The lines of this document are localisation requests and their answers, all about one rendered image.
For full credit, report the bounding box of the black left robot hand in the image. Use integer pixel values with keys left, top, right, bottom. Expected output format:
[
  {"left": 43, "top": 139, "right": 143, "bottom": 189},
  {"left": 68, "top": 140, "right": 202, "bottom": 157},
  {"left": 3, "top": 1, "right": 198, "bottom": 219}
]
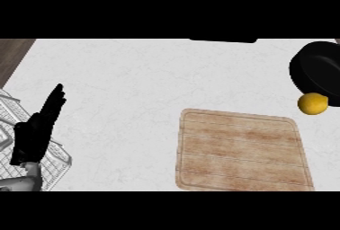
[{"left": 9, "top": 83, "right": 68, "bottom": 167}]

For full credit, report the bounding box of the wooden cutting board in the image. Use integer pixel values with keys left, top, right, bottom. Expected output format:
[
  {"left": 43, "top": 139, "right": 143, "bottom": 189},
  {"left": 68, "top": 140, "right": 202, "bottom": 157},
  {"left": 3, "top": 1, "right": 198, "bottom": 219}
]
[{"left": 174, "top": 108, "right": 316, "bottom": 192}]

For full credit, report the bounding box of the yellow lemon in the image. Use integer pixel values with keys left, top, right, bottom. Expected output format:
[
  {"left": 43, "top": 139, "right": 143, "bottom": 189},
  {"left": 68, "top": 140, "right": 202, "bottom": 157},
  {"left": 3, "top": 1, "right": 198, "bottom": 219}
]
[{"left": 295, "top": 92, "right": 329, "bottom": 116}]

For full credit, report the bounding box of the black pot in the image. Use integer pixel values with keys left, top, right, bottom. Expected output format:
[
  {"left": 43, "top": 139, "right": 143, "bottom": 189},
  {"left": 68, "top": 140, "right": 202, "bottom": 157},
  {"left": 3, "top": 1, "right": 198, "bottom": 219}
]
[{"left": 288, "top": 40, "right": 340, "bottom": 108}]

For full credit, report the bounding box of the brown wooden panel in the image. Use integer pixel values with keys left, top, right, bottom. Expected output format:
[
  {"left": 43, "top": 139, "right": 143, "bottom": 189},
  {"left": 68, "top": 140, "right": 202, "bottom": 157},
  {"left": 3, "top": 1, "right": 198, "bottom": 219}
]
[{"left": 0, "top": 39, "right": 37, "bottom": 90}]

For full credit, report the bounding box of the black appliance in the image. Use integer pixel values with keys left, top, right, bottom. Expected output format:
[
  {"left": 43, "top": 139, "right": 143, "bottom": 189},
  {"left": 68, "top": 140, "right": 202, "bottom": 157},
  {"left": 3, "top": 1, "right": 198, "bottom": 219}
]
[{"left": 189, "top": 38, "right": 259, "bottom": 44}]

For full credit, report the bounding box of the white wire basket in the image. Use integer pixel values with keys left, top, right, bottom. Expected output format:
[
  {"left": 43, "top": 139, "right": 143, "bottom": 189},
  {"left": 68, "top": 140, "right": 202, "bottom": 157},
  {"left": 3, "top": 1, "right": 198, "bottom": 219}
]
[{"left": 0, "top": 88, "right": 72, "bottom": 192}]

